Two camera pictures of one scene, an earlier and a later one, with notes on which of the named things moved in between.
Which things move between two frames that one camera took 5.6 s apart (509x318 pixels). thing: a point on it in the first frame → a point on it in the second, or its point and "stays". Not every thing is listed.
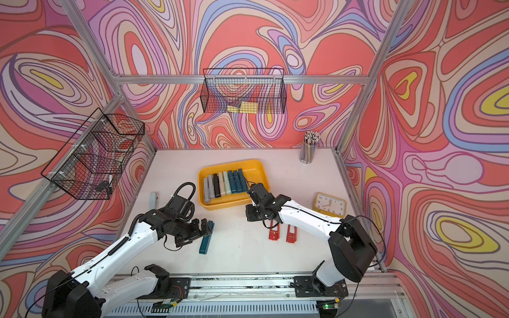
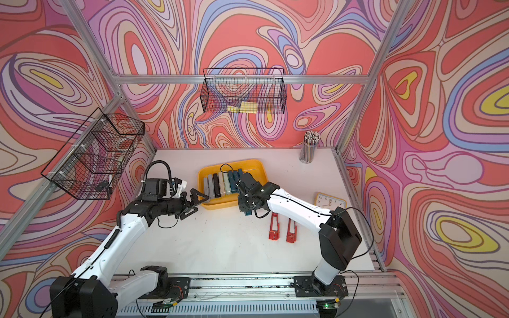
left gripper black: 197,231 → 187,206
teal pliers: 232,177 stays
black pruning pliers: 217,188 stays
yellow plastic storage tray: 254,173 stays
